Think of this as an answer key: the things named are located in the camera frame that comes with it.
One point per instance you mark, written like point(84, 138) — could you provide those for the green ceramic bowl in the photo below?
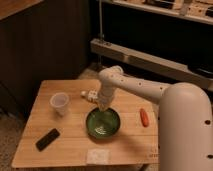
point(101, 125)

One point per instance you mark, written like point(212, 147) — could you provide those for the white ribbed gripper body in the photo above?
point(105, 96)

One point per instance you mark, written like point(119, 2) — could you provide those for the orange carrot toy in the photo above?
point(144, 118)

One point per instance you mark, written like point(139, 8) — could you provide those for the small white toy figure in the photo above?
point(90, 95)

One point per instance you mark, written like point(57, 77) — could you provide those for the clear plastic cup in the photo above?
point(59, 102)

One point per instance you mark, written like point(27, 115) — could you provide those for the upper shelf with items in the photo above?
point(200, 11)

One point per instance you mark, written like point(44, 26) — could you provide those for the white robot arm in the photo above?
point(185, 125)

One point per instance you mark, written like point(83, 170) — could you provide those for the black remote control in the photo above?
point(47, 139)

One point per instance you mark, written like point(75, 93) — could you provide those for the grey metal shelf beam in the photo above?
point(149, 62)

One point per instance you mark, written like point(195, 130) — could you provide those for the metal vertical pole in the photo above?
point(101, 21)

